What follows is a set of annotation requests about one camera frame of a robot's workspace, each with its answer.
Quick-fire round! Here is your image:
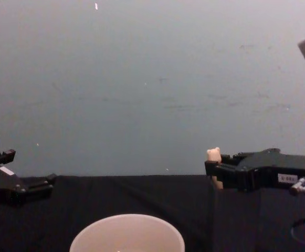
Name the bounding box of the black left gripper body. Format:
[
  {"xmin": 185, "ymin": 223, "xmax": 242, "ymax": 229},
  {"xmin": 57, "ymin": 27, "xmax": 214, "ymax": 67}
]
[{"xmin": 0, "ymin": 149, "xmax": 28, "ymax": 208}]

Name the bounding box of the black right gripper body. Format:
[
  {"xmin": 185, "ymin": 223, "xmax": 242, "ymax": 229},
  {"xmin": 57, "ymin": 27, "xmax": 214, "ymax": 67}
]
[{"xmin": 234, "ymin": 148, "xmax": 305, "ymax": 193}]

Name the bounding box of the small white plastic piece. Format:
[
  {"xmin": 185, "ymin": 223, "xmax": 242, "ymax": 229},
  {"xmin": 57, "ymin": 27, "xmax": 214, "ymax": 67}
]
[{"xmin": 206, "ymin": 147, "xmax": 225, "ymax": 190}]

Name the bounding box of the black table cloth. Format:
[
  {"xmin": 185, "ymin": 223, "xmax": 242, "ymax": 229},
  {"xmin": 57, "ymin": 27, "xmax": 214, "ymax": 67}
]
[{"xmin": 0, "ymin": 174, "xmax": 305, "ymax": 252}]

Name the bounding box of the white round cup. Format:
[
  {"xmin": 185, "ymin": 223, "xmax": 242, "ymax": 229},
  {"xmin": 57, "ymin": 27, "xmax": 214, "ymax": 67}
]
[{"xmin": 69, "ymin": 213, "xmax": 186, "ymax": 252}]

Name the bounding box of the thin dark cable silver plug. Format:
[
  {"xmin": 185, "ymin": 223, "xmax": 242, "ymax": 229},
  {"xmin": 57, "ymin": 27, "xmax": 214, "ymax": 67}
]
[{"xmin": 289, "ymin": 176, "xmax": 305, "ymax": 245}]

